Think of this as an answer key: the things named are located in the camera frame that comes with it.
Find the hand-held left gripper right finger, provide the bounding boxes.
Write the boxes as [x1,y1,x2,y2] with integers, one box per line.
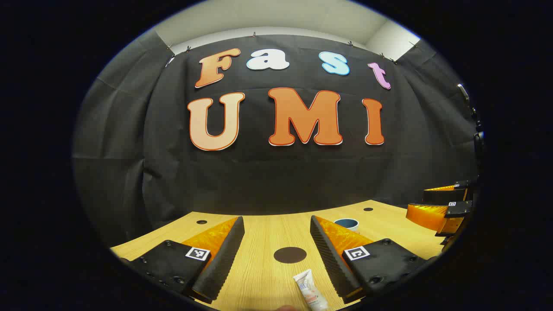
[310,215,432,304]

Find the wooden desktop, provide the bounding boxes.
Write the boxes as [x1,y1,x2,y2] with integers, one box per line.
[110,200,452,311]

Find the grey-blue cup with wooden handle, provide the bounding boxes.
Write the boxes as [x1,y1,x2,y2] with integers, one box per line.
[334,218,360,234]

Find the black backdrop cloth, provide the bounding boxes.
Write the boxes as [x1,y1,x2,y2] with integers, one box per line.
[71,29,480,249]

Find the white toothpaste tube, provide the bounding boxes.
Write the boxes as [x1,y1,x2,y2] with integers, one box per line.
[293,269,329,311]

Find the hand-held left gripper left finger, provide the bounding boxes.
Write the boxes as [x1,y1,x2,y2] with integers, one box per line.
[119,216,245,304]

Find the dark round coaster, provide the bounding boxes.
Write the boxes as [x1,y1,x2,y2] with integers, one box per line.
[273,247,308,264]

